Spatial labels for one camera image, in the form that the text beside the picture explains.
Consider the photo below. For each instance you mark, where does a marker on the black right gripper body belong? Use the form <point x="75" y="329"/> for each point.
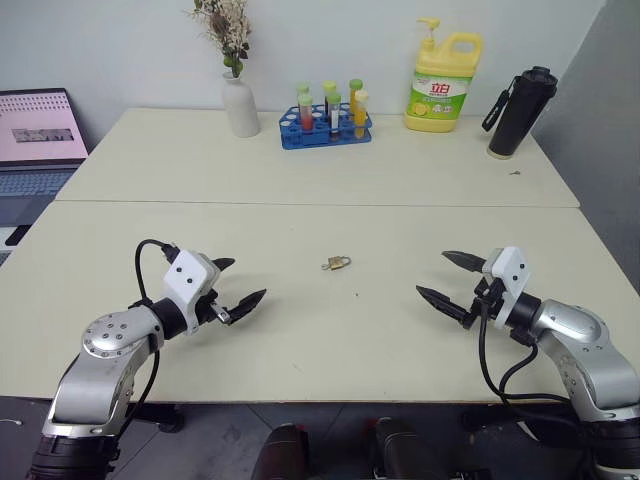
<point x="487" y="297"/>

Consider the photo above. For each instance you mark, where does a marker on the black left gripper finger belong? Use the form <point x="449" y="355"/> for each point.
<point x="246" y="307"/>
<point x="224" y="262"/>

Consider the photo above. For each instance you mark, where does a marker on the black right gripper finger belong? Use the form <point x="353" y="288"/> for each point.
<point x="442" y="302"/>
<point x="465" y="261"/>

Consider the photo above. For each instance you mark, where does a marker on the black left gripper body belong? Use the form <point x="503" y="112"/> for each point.
<point x="210" y="310"/>

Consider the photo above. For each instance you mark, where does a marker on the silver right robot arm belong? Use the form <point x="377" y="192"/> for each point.
<point x="585" y="345"/>

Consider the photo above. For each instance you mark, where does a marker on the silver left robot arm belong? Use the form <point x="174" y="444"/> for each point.
<point x="107" y="370"/>

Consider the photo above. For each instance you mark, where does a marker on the small brass padlock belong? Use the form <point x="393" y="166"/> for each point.
<point x="339" y="263"/>

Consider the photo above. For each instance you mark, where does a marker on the black table leg foot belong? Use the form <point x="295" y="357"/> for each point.
<point x="160" y="417"/>

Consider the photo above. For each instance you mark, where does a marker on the blue test tube rack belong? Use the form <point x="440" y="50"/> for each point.
<point x="310" y="140"/>

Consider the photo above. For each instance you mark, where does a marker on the dark rounded shape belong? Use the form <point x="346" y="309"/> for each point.
<point x="282" y="455"/>
<point x="400" y="452"/>

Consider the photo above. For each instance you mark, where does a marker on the white ceramic vase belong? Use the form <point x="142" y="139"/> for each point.
<point x="242" y="110"/>

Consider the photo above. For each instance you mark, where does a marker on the yellow dish soap pump bottle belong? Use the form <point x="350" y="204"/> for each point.
<point x="440" y="95"/>

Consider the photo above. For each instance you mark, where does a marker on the green-capped red liquid tube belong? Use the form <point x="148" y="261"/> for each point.
<point x="305" y="115"/>

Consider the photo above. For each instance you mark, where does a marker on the cream-capped orange liquid tube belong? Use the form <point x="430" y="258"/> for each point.
<point x="361" y="115"/>

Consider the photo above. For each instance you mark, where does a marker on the green-capped white-labelled tube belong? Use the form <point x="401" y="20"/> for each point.
<point x="334" y="117"/>

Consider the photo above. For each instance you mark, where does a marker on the green-capped empty test tube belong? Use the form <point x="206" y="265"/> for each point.
<point x="303" y="89"/>

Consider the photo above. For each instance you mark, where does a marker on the green-capped dark liquid tube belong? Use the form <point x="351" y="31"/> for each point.
<point x="329" y="87"/>

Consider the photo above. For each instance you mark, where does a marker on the black smartphone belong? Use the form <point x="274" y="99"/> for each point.
<point x="18" y="235"/>

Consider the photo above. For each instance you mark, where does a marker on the green-capped orange liquid tube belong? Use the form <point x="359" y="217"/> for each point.
<point x="355" y="85"/>

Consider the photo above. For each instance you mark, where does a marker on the open laptop with pink screen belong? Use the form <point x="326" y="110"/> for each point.
<point x="37" y="130"/>

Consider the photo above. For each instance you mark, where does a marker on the dried flower bouquet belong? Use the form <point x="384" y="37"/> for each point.
<point x="227" y="30"/>

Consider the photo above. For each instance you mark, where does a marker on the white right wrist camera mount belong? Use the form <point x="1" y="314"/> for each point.
<point x="511" y="275"/>

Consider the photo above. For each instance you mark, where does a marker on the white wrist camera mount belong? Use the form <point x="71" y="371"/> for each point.
<point x="186" y="280"/>
<point x="511" y="275"/>

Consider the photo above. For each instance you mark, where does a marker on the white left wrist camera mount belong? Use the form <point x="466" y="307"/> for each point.
<point x="186" y="280"/>

